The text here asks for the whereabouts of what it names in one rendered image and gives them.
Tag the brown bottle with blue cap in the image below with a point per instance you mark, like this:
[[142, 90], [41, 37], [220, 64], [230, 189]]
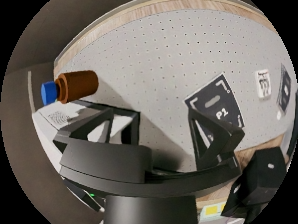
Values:
[[70, 86]]

